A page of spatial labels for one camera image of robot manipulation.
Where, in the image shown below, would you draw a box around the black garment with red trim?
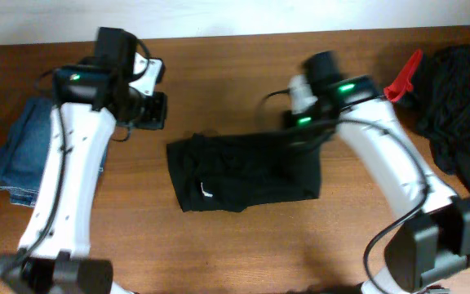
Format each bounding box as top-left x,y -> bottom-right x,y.
383,45 -> 470,193

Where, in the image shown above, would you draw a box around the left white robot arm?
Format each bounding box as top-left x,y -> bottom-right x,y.
0,27 -> 168,294

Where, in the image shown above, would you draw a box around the black t-shirt with logo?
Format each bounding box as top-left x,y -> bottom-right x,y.
166,133 -> 321,212

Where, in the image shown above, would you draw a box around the folded blue denim jeans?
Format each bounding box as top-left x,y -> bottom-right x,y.
0,96 -> 109,208

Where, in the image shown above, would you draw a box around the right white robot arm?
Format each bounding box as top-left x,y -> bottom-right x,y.
287,51 -> 470,293

